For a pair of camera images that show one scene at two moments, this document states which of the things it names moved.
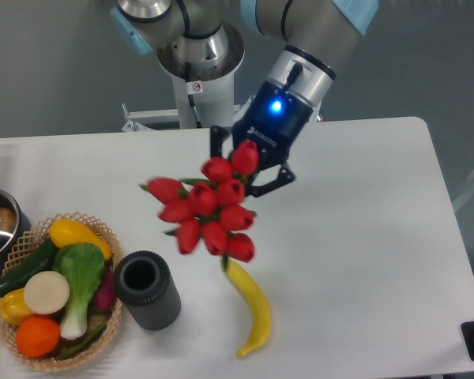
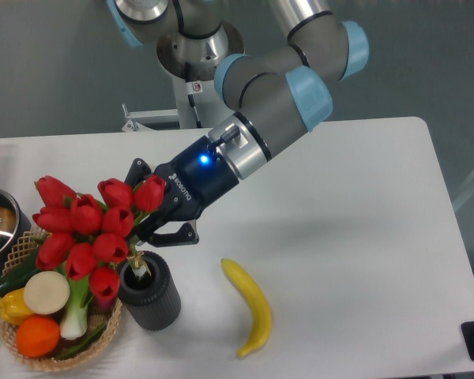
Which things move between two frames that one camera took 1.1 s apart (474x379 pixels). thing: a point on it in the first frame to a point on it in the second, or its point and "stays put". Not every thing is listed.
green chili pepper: [82, 345] stays put
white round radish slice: [47, 292] stays put
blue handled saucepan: [5, 224] stays put
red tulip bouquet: [208, 212] to [89, 236]
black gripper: [272, 122] to [197, 180]
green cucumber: [41, 260] stays put
